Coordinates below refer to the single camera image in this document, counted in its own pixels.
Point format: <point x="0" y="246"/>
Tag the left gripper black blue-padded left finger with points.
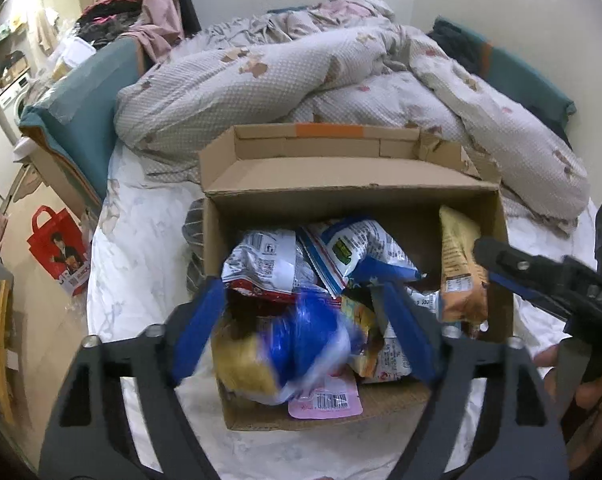
<point x="118" y="416"/>

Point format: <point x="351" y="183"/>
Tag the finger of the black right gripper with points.
<point x="567" y="289"/>

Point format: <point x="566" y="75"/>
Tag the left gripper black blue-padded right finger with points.
<point x="488" y="415"/>

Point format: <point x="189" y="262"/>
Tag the orange tan snack packet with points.
<point x="464" y="283"/>

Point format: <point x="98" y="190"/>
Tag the blue and yellow snack bag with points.
<point x="270" y="351"/>

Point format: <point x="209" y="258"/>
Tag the white barcode red-edged snack bag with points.
<point x="268" y="264"/>

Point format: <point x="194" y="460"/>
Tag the white blue green snack bag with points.
<point x="353" y="252"/>

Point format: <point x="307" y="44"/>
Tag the white and light-blue snack bag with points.
<point x="391" y="364"/>

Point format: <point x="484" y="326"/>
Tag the red shopping bag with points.
<point x="57" y="244"/>

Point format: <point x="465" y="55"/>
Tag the pink snack packet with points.
<point x="336" y="396"/>

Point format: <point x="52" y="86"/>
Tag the grey striped garment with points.
<point x="193" y="233"/>

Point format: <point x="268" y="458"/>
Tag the teal pillow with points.
<point x="506" y="73"/>

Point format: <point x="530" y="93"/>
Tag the brown cardboard box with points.
<point x="270" y="177"/>

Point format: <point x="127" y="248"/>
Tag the teal headboard cushion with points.
<point x="73" y="122"/>

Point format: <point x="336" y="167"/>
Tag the white washing machine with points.
<point x="11" y="106"/>

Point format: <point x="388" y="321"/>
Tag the grey checked duvet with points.
<point x="341" y="62"/>

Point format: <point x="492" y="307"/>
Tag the pink hanging garment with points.
<point x="158" y="28"/>

